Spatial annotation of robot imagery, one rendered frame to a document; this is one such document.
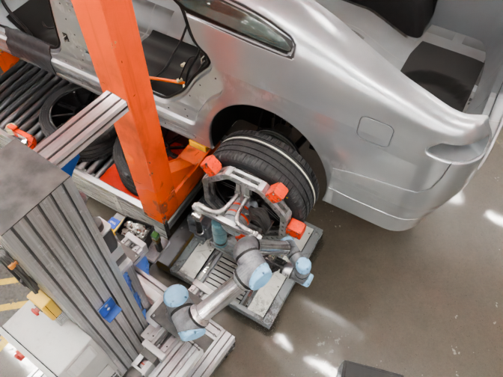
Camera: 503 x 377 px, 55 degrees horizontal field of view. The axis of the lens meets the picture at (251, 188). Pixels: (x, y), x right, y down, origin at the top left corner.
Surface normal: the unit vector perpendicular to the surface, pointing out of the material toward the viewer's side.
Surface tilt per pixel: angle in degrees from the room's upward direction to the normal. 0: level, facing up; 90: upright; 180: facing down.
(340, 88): 75
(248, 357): 0
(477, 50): 0
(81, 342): 0
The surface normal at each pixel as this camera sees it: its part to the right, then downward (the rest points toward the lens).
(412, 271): 0.00, -0.57
